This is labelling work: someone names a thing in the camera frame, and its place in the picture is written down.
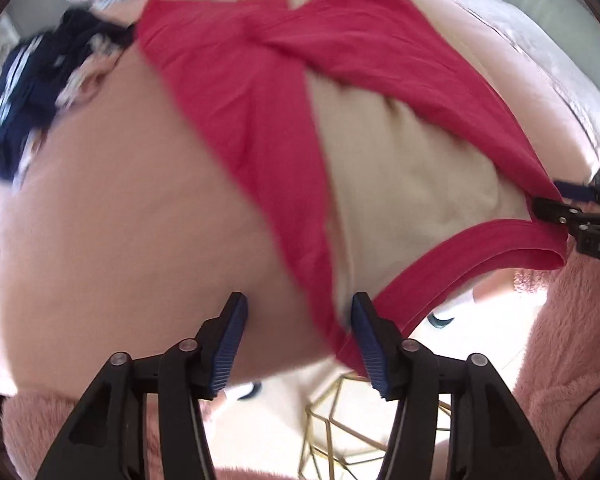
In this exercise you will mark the pink bed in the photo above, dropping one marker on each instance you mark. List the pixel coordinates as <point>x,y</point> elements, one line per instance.
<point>130,210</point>

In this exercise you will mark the person's white shoe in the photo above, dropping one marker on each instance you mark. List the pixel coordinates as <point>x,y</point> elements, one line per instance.
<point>250,390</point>
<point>440,320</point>

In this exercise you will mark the pink fluffy robe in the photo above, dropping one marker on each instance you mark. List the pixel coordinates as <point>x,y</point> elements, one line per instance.
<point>570,350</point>

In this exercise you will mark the pink and cream shirt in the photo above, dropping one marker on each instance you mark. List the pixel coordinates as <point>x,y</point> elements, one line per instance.
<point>220,85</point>

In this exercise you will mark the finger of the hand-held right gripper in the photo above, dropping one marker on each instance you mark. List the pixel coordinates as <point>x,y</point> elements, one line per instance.
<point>572,190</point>
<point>555,210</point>

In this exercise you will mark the navy striped clothes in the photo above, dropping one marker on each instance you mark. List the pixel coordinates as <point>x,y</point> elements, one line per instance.
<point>25,90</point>

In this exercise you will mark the long pale pink pillow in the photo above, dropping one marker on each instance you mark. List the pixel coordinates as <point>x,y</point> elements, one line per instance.
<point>555,70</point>

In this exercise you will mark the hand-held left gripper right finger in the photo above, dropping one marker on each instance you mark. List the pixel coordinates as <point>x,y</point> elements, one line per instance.
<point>372,350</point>

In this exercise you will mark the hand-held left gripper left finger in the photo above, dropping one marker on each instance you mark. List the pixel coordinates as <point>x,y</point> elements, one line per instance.
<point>227,350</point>

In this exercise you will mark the light printed cloth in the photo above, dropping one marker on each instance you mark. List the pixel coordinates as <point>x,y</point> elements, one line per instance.
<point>82,85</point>

